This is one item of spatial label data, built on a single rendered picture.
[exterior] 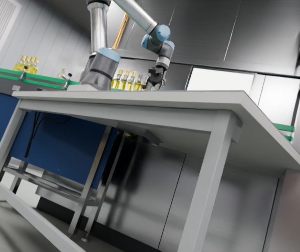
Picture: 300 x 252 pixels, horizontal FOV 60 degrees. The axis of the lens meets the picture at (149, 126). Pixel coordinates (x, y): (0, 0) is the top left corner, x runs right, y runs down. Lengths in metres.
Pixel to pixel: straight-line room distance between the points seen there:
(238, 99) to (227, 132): 0.09
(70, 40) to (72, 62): 0.40
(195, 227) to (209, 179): 0.12
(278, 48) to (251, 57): 0.17
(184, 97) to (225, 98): 0.12
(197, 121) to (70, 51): 4.65
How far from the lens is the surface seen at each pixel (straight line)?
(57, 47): 5.16
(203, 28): 2.09
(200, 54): 1.97
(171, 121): 0.78
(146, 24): 1.44
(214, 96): 0.67
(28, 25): 5.02
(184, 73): 1.88
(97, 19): 1.51
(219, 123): 0.68
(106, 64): 1.26
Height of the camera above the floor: 0.49
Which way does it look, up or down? 11 degrees up
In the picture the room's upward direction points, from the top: 18 degrees clockwise
